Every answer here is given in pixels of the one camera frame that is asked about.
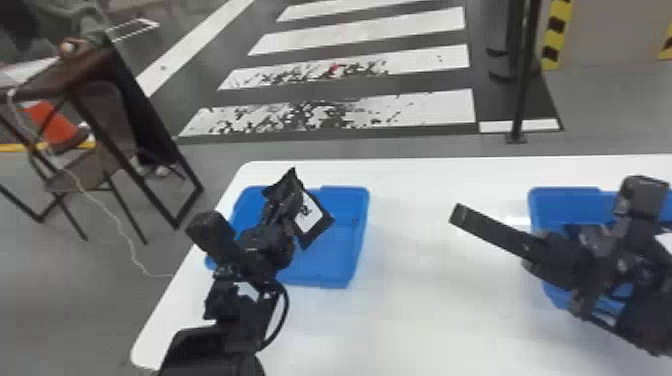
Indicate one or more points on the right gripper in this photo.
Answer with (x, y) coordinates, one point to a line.
(572, 262)

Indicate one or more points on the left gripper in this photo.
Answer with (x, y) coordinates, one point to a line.
(268, 246)

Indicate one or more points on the black part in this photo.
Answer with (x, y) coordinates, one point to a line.
(311, 219)

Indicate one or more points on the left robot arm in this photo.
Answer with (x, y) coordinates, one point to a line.
(231, 312)

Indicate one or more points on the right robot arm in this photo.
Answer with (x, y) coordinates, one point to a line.
(651, 320)

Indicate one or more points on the blue tray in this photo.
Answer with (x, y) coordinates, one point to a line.
(336, 252)
(567, 210)

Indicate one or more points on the brown side table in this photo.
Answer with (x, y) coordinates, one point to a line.
(58, 73)

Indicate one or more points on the person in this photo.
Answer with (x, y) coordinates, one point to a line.
(47, 21)

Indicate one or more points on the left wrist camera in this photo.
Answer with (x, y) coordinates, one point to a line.
(210, 233)

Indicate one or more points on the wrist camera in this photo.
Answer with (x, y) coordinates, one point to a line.
(641, 195)
(210, 233)

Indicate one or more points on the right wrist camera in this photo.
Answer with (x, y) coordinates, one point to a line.
(641, 195)

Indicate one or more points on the yellow black striped post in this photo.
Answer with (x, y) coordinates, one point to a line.
(556, 31)

